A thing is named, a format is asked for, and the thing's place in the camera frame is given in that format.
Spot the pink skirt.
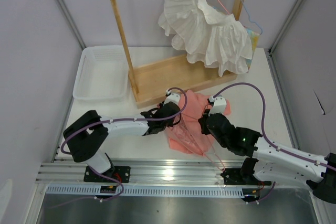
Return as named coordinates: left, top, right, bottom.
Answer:
left=156, top=89, right=233, bottom=155

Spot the pink wire hanger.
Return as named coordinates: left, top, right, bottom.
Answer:
left=178, top=119, right=225, bottom=172

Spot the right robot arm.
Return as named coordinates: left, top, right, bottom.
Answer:
left=198, top=113, right=335, bottom=204

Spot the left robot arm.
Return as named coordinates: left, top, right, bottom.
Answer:
left=60, top=101, right=181, bottom=182

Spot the wooden clothes rack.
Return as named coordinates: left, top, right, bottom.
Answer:
left=110, top=0, right=244, bottom=108

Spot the white plastic basket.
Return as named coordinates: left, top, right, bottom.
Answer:
left=72, top=45, right=129, bottom=101

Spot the white ruffled dress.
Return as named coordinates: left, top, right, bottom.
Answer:
left=158, top=0, right=254, bottom=76

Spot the colourful pastel garment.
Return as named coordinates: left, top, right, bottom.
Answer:
left=241, top=27, right=260, bottom=73

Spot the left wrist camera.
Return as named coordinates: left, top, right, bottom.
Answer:
left=163, top=91, right=181, bottom=105

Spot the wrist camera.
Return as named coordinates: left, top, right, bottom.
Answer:
left=163, top=91, right=181, bottom=105
left=208, top=95, right=228, bottom=115

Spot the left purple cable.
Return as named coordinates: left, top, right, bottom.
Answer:
left=60, top=87, right=188, bottom=155

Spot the purple cable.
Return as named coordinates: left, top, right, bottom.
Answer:
left=60, top=87, right=188, bottom=155
left=213, top=82, right=336, bottom=169

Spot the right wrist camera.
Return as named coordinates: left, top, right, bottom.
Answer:
left=208, top=95, right=228, bottom=115

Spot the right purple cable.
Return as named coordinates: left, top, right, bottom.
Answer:
left=213, top=82, right=336, bottom=169

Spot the aluminium mounting rail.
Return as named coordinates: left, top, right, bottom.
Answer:
left=36, top=159, right=310, bottom=188

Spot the white slotted cable duct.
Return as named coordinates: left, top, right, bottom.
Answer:
left=46, top=184, right=244, bottom=198

